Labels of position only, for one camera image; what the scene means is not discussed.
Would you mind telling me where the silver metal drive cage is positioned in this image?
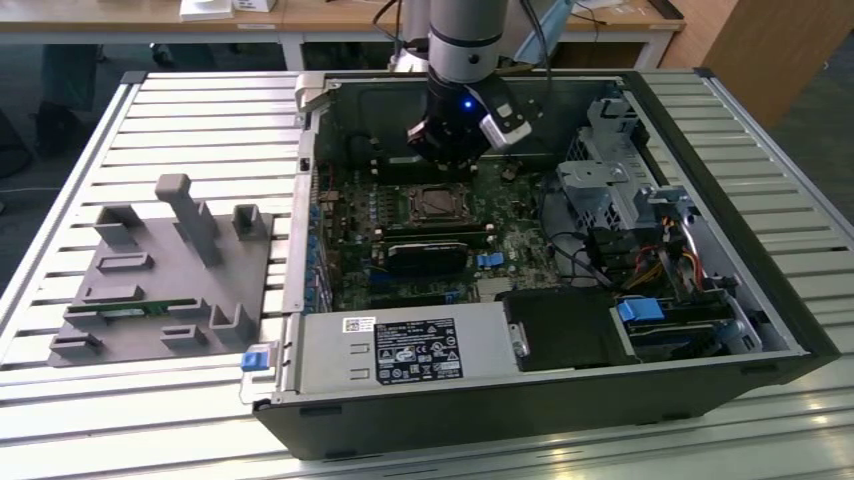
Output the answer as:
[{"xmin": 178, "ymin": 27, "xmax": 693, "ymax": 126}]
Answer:
[{"xmin": 557, "ymin": 97, "xmax": 669, "ymax": 234}]

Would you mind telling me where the metal socket cover frame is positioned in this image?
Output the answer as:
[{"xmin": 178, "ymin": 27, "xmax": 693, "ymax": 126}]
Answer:
[{"xmin": 400, "ymin": 184, "xmax": 477, "ymax": 225}]

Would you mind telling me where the green RAM stick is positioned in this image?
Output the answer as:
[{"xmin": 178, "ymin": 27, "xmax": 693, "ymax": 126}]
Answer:
[{"xmin": 96, "ymin": 298, "xmax": 202, "ymax": 319}]

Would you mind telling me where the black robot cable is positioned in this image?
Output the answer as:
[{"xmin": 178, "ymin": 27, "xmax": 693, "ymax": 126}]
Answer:
[{"xmin": 523, "ymin": 0, "xmax": 557, "ymax": 96}]

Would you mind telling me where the coloured power wire bundle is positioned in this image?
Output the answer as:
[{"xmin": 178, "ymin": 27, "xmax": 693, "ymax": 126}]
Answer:
[{"xmin": 623, "ymin": 212, "xmax": 707, "ymax": 296}]

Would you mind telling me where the wooden cabinet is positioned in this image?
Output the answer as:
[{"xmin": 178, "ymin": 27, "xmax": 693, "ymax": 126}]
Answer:
[{"xmin": 663, "ymin": 0, "xmax": 854, "ymax": 129}]

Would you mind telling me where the silver disk bay frame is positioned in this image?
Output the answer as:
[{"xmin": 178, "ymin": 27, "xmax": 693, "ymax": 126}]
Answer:
[{"xmin": 626, "ymin": 184, "xmax": 806, "ymax": 359}]

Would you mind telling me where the grey plastic case latch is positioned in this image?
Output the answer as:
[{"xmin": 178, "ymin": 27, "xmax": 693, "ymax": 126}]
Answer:
[{"xmin": 292, "ymin": 72, "xmax": 335, "ymax": 115}]

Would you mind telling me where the silver power supply unit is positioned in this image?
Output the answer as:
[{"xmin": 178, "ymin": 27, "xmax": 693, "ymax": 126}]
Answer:
[{"xmin": 292, "ymin": 302, "xmax": 530, "ymax": 396}]

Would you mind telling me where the grey plastic parts rack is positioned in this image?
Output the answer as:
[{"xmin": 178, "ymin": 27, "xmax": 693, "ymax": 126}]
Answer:
[{"xmin": 50, "ymin": 173, "xmax": 279, "ymax": 369}]

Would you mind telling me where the black plastic bay cover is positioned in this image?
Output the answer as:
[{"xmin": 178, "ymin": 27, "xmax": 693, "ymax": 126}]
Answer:
[{"xmin": 498, "ymin": 288, "xmax": 642, "ymax": 372}]

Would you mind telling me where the black graphics card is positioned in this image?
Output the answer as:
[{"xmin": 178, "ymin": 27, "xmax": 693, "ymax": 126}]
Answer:
[{"xmin": 383, "ymin": 239, "xmax": 473, "ymax": 276}]

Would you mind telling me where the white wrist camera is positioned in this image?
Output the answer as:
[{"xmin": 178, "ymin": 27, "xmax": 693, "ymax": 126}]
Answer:
[{"xmin": 475, "ymin": 84, "xmax": 537, "ymax": 151}]

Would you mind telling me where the black open PC case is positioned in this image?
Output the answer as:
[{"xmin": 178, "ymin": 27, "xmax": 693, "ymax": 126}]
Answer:
[{"xmin": 251, "ymin": 68, "xmax": 843, "ymax": 462}]

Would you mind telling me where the wooden desk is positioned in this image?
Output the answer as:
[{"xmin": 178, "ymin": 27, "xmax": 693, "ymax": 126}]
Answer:
[{"xmin": 0, "ymin": 0, "xmax": 687, "ymax": 71}]

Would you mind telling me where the plain white box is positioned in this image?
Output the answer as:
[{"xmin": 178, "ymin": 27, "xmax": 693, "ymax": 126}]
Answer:
[{"xmin": 178, "ymin": 0, "xmax": 236, "ymax": 22}]

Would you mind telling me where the green motherboard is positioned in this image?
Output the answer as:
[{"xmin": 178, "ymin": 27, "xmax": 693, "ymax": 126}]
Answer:
[{"xmin": 310, "ymin": 158, "xmax": 583, "ymax": 314}]

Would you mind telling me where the silver square CPU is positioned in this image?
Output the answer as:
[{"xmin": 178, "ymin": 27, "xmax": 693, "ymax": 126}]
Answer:
[{"xmin": 420, "ymin": 193, "xmax": 461, "ymax": 215}]

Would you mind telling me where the CPU socket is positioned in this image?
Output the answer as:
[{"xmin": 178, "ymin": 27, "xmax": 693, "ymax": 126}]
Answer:
[{"xmin": 398, "ymin": 182, "xmax": 479, "ymax": 226}]

